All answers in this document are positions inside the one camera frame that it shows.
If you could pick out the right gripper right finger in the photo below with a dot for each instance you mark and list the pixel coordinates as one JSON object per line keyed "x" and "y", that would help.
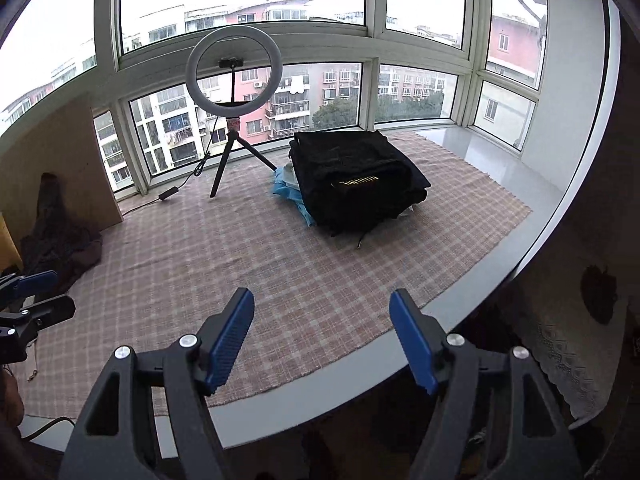
{"x": 422, "y": 339}

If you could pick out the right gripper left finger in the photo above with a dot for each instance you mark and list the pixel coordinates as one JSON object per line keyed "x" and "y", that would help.
{"x": 221, "y": 338}

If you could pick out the black garment with yellow stripes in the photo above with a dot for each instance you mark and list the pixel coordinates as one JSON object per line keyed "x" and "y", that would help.
{"x": 351, "y": 182}

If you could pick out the person's left hand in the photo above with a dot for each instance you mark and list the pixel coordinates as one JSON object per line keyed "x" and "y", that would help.
{"x": 12, "y": 405}

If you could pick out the dark brown clothes pile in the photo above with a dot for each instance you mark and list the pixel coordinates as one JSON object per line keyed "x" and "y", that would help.
{"x": 57, "y": 242}

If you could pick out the folded black clothes stack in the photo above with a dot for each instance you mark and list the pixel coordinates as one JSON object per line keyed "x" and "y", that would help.
{"x": 415, "y": 209}

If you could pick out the pink plaid mat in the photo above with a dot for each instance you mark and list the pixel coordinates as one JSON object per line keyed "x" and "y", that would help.
{"x": 169, "y": 266}

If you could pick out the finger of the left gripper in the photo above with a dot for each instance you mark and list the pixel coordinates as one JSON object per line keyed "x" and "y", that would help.
{"x": 47, "y": 313}
{"x": 18, "y": 287}

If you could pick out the blue plastic bag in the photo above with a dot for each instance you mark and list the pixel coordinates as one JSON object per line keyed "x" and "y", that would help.
{"x": 285, "y": 185}

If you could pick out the large wooden board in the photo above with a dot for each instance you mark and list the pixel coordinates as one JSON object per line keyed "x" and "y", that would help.
{"x": 63, "y": 143}

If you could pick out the small wooden board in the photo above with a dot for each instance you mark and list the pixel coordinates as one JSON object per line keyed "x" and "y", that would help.
{"x": 9, "y": 255}

